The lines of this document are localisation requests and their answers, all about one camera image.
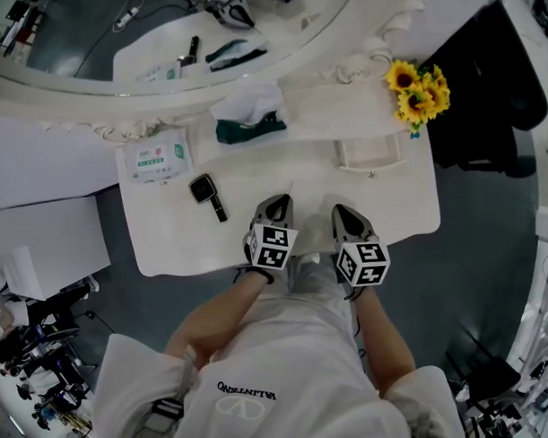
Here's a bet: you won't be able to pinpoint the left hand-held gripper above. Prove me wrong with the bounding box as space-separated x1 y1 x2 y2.
241 192 300 273

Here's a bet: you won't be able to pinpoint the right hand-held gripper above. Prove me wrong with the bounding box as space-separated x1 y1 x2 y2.
328 202 394 290

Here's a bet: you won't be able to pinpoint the white drawer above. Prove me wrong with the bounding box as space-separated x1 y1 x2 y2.
331 127 411 180

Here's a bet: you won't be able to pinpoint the black handheld magnifier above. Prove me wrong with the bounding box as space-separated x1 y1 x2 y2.
187 173 231 223

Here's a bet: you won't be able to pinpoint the white ornate dressing table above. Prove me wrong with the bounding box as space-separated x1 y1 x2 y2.
109 64 446 287

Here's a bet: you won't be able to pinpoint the person's left forearm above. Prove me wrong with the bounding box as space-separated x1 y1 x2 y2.
163 267 271 374

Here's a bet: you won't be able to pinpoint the person's right forearm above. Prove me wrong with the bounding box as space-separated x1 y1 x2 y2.
351 287 421 398

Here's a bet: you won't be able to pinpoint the person's light trousers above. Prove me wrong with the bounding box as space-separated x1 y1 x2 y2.
285 254 357 325

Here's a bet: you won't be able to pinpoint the white green wet wipes pack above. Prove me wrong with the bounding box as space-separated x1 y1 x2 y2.
121 127 196 188

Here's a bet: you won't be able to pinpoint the person's white shirt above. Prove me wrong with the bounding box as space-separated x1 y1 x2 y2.
91 292 474 438

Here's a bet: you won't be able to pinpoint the yellow sunflower bouquet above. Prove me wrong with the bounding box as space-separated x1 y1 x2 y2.
382 58 453 141

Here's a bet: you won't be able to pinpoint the black office chair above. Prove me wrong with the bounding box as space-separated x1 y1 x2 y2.
416 0 548 180

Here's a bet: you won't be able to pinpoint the black folding chair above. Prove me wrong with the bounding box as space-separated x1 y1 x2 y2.
445 336 525 403

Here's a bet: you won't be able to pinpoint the white low cabinet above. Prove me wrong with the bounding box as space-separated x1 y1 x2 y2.
0 189 114 303

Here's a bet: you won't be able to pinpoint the black left wrist cord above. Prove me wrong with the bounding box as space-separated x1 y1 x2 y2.
233 264 276 285

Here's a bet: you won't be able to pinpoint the grey strap black buckle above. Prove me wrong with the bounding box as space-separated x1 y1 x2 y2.
134 397 186 438

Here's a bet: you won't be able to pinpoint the oval mirror white ornate frame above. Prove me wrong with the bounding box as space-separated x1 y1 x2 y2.
0 0 426 144

